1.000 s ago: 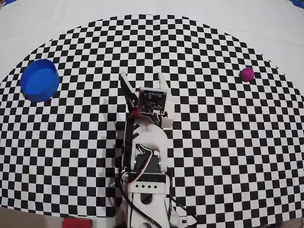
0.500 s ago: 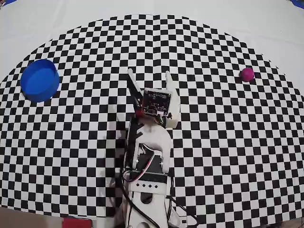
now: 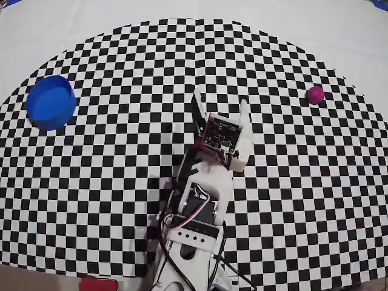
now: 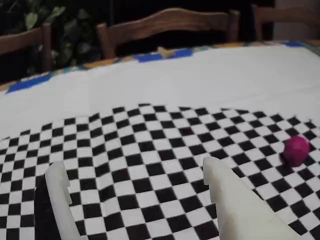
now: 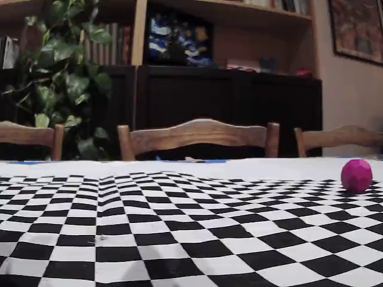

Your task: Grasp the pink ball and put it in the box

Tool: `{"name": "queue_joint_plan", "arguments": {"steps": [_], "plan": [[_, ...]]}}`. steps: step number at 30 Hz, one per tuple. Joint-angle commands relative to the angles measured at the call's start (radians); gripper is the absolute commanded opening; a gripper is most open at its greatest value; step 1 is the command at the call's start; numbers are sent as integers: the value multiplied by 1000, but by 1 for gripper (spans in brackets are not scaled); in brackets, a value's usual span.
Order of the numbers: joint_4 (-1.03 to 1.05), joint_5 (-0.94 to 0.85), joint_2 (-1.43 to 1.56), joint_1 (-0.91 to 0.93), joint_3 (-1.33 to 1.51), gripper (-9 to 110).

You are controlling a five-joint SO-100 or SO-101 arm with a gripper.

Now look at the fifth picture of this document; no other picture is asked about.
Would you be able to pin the black white checkered mat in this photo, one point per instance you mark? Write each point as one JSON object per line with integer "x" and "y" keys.
{"x": 179, "y": 239}

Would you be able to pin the framed wall picture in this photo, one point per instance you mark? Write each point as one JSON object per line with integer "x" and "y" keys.
{"x": 356, "y": 30}

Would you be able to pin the pink faceted ball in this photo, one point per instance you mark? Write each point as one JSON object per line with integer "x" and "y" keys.
{"x": 357, "y": 176}

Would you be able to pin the small red object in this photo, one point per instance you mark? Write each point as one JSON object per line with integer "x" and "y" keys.
{"x": 304, "y": 72}

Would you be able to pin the starry night picture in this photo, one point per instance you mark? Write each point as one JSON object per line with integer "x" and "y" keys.
{"x": 176, "y": 39}

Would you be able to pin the white pink flat box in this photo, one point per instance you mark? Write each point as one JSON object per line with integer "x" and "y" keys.
{"x": 242, "y": 64}

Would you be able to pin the pale upright book row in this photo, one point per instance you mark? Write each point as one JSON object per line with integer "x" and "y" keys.
{"x": 107, "y": 45}

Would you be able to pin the green leafy plant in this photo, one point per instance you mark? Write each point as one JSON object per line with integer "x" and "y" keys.
{"x": 60, "y": 51}

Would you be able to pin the small blue box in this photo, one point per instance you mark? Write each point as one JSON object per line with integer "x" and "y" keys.
{"x": 268, "y": 64}

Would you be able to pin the brown wooden chair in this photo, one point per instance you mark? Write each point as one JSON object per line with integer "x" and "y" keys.
{"x": 338, "y": 139}
{"x": 27, "y": 136}
{"x": 197, "y": 134}

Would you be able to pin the light wooden bookshelf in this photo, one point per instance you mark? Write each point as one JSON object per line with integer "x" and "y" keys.
{"x": 139, "y": 30}

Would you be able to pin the dark wooden cabinet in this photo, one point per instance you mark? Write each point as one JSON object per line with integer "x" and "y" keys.
{"x": 185, "y": 92}

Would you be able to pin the blue tape strip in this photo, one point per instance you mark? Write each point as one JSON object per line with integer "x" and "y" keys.
{"x": 30, "y": 162}
{"x": 215, "y": 161}

